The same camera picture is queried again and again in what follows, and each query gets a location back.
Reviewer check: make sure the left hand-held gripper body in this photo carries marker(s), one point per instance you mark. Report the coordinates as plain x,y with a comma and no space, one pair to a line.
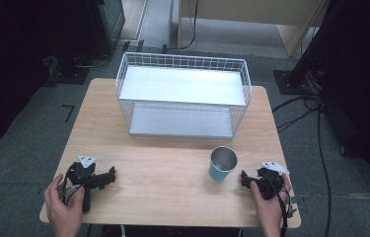
86,179

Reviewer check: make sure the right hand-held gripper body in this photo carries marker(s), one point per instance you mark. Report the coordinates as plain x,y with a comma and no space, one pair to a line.
268,182

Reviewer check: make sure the person's right hand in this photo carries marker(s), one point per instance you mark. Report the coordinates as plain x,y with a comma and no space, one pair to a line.
269,214

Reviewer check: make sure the person's left hand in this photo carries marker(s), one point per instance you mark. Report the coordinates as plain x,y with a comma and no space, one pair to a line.
62,214

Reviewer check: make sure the teal metal cup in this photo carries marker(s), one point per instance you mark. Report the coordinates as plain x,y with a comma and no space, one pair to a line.
222,163

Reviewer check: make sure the dark curtain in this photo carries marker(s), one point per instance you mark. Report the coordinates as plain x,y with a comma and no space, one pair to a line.
363,82
11,65

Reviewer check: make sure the black metal stand pole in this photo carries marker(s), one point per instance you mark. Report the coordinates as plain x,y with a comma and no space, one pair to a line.
314,42

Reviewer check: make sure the dark cabinet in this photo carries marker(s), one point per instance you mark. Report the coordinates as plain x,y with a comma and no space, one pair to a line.
108,24

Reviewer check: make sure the light wooden furniture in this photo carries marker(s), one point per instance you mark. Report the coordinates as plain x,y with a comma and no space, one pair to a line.
255,11

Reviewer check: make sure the black stand base plate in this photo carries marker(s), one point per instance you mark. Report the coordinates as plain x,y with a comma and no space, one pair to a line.
291,82

